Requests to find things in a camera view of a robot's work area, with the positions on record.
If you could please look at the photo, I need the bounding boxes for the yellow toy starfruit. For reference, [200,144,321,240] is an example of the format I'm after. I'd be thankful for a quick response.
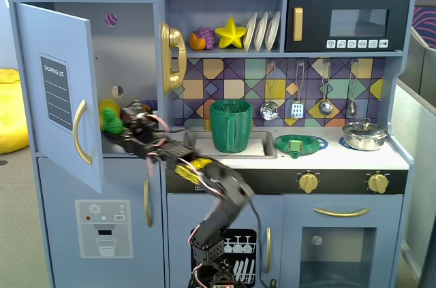
[215,16,248,51]

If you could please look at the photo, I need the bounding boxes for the green ribbed container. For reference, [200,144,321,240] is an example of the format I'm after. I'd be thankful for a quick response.
[208,99,255,154]

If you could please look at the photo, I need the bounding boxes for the gold microwave door handle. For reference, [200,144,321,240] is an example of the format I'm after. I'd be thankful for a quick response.
[293,6,305,42]

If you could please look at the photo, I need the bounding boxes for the metal spoon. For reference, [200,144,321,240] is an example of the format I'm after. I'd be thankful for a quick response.
[347,59,360,116]

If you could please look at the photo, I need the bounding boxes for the gold freezer door handle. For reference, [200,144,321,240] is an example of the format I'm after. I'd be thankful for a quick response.
[142,178,154,229]

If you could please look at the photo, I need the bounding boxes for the green round lid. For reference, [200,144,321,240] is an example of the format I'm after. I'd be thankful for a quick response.
[274,133,329,160]

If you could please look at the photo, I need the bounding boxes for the orange toy fruit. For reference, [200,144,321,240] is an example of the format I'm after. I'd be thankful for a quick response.
[189,32,208,52]

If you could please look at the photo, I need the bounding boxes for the gold fridge door handle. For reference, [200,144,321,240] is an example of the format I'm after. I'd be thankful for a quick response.
[72,98,94,167]

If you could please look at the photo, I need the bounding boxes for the metal skimmer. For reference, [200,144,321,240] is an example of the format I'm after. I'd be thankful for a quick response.
[260,60,281,121]

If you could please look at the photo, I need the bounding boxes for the purple toy grapes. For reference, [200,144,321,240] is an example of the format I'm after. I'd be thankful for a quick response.
[197,26,216,48]

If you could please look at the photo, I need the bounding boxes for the gold dishwasher door handle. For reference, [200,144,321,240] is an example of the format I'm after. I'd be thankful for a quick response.
[264,227,273,275]

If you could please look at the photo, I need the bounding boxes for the blue freezer door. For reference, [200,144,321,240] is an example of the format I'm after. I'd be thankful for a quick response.
[35,156,165,288]

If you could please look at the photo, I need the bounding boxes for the yellow toy fruit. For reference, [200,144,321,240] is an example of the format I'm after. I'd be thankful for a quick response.
[97,98,122,122]

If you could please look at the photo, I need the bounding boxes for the blue oven door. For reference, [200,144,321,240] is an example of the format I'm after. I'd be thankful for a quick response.
[282,193,405,288]

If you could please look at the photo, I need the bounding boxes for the gold stove knob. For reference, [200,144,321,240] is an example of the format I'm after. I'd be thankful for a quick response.
[298,171,322,195]
[367,172,390,195]

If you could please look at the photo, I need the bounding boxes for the white toy plate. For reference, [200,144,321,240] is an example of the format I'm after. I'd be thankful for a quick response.
[243,12,258,53]
[254,12,270,53]
[264,11,281,52]

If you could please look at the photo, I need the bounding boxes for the metal ladle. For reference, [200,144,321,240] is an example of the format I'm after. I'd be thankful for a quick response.
[317,59,334,116]

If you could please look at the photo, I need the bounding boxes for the green toy pineapple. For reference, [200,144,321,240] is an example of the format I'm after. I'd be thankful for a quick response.
[101,106,125,134]

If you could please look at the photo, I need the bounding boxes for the gold toy telephone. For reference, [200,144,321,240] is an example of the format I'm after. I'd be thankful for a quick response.
[159,21,188,96]

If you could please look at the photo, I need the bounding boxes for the dark purple toy fruit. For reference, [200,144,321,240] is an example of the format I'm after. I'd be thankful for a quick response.
[141,98,159,112]

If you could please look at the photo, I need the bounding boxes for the gold oven door handle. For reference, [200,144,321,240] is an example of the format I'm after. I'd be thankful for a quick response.
[312,206,371,219]

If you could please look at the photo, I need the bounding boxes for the dishwasher door with rack print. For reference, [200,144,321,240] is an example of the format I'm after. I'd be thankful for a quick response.
[166,192,285,288]

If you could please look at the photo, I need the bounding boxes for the black microwave door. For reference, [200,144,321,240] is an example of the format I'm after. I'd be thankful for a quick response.
[285,0,411,53]

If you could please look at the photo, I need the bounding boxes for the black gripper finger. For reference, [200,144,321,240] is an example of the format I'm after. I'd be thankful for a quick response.
[121,98,153,119]
[101,130,146,158]

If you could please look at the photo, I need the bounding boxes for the grey cubicle partition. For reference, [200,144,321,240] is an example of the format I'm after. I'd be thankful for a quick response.
[389,25,436,288]

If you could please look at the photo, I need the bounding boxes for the yellow bean bag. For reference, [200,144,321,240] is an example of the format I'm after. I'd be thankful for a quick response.
[0,67,31,156]

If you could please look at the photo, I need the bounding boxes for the metal slotted spatula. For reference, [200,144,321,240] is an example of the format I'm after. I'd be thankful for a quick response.
[290,60,305,120]

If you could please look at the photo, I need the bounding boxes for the steel pot lid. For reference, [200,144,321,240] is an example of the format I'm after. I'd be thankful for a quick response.
[343,118,390,139]

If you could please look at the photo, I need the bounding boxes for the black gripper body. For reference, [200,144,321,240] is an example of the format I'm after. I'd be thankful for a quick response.
[121,110,173,153]

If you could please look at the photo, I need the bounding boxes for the blue fridge door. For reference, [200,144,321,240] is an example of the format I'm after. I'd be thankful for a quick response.
[14,1,105,195]

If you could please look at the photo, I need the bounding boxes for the steel toy pot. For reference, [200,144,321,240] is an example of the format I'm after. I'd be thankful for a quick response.
[342,129,390,152]

